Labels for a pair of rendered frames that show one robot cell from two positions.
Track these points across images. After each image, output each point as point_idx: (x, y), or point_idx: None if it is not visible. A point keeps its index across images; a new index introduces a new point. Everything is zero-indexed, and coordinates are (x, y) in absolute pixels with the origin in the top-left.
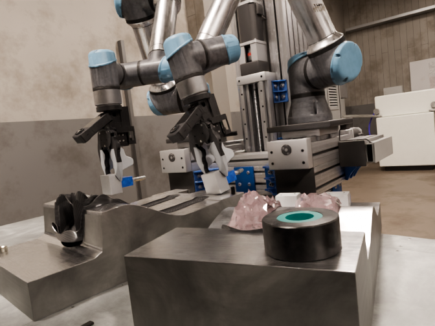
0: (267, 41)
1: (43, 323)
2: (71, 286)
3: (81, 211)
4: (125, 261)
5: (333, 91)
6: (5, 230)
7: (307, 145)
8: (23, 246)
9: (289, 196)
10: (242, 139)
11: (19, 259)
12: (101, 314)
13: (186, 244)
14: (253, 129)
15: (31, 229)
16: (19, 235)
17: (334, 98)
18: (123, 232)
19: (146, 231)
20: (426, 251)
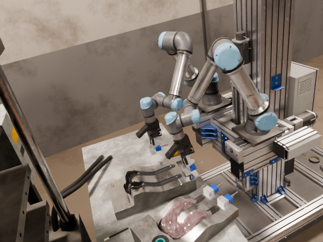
0: (252, 62)
1: (118, 222)
2: (126, 212)
3: (130, 188)
4: (130, 228)
5: (307, 82)
6: (119, 143)
7: (239, 154)
8: (118, 184)
9: (206, 191)
10: None
11: (115, 194)
12: (131, 225)
13: (143, 229)
14: (237, 110)
15: (128, 147)
16: (123, 152)
17: (307, 87)
18: (141, 199)
19: (149, 198)
20: (230, 240)
